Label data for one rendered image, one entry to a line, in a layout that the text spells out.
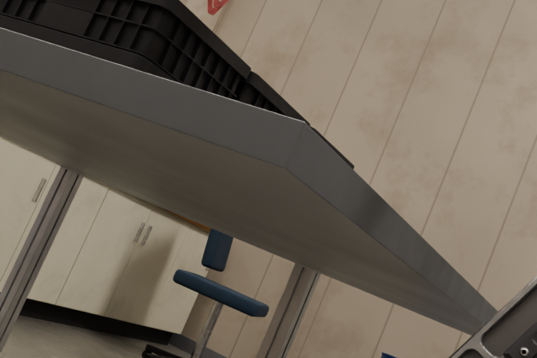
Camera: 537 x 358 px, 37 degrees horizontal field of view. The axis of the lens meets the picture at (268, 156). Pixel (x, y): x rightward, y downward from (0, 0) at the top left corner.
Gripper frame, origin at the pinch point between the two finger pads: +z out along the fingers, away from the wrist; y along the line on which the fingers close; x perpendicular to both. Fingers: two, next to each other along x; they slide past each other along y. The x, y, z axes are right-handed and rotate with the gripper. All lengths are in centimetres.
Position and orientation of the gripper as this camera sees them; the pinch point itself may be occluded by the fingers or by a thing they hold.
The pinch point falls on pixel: (214, 7)
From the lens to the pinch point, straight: 172.9
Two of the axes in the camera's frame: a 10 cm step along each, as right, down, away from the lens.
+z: -3.8, 9.1, -1.4
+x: 8.9, 4.1, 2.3
